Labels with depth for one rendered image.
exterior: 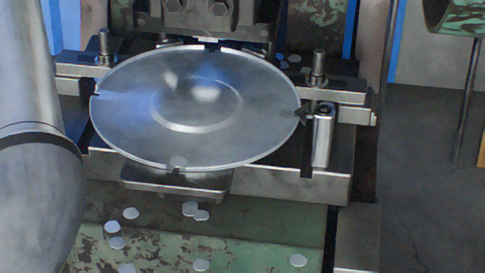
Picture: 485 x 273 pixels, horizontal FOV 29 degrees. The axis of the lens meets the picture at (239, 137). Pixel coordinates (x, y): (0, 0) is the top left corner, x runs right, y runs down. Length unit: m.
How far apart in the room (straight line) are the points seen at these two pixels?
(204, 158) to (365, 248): 0.26
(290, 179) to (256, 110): 0.11
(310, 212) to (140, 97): 0.29
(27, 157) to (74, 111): 0.64
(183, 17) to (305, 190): 0.30
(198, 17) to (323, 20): 0.36
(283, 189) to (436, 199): 1.10
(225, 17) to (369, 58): 0.46
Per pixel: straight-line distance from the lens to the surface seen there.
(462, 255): 2.28
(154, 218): 1.33
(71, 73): 1.46
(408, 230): 2.31
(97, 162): 1.38
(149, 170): 1.20
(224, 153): 1.22
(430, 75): 2.79
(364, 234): 1.33
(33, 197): 0.78
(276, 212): 1.35
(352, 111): 1.41
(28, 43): 0.92
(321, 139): 1.30
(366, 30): 1.63
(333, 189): 1.35
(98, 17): 1.68
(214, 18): 1.24
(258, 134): 1.26
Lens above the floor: 1.55
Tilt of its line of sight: 38 degrees down
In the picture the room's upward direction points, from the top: 2 degrees clockwise
